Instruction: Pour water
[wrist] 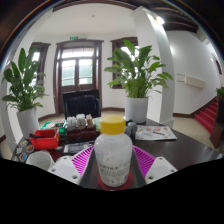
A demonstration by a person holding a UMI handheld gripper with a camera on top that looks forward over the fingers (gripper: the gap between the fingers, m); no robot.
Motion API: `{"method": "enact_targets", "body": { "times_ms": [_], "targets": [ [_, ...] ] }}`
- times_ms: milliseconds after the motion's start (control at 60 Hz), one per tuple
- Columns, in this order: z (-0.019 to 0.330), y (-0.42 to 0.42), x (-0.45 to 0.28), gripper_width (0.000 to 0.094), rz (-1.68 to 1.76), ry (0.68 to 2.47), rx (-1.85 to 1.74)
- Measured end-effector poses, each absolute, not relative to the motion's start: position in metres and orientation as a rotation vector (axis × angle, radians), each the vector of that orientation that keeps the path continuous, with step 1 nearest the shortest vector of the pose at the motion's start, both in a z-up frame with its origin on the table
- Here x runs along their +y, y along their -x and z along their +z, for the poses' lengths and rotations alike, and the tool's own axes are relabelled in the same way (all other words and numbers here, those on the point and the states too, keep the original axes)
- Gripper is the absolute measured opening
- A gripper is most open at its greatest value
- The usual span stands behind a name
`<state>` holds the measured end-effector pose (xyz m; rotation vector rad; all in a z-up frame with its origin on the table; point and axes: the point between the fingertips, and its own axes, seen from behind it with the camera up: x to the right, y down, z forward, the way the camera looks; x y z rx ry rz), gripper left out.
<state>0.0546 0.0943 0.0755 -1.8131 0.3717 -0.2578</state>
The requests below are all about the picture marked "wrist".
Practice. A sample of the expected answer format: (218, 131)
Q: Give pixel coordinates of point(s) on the green box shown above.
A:
(51, 126)

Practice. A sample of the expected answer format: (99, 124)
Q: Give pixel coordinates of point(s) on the black sheet of round stickers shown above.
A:
(23, 150)

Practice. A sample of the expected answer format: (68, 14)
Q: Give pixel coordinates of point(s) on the black phone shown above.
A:
(75, 148)

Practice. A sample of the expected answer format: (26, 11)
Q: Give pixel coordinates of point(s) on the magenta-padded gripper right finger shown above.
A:
(160, 168)

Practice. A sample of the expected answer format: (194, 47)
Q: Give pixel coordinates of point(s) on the clear bottle with yellow cap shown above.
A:
(113, 150)

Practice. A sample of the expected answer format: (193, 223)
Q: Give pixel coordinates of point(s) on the dark framed window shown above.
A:
(115, 71)
(36, 56)

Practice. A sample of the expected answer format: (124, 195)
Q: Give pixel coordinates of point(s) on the white speckled mug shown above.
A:
(40, 160)

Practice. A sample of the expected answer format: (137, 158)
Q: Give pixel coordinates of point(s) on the white wall radiator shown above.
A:
(193, 81)

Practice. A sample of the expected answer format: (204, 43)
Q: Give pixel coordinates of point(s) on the dark wooden double door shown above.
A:
(60, 86)

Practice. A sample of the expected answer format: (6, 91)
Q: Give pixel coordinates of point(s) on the flat round red coaster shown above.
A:
(101, 184)

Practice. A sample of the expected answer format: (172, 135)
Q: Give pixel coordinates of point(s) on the green exit sign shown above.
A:
(73, 37)

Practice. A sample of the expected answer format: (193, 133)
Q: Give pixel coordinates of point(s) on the brown tray of white packets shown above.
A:
(81, 131)

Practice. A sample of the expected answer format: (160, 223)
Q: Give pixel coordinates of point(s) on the black chair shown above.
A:
(81, 105)

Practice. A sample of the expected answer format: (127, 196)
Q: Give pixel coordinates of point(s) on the plant in dark pot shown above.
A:
(218, 133)

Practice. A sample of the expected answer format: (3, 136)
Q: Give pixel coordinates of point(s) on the leafy plant in white pot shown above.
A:
(136, 73)
(25, 86)

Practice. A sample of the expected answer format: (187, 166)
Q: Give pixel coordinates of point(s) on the printed paper sheet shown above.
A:
(155, 133)

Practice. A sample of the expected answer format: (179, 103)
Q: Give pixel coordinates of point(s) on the red carpeted staircase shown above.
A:
(206, 116)

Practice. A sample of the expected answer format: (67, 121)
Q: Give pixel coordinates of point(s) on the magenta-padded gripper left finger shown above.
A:
(66, 166)

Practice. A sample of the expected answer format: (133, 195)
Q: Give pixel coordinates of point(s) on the red plastic box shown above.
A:
(45, 141)

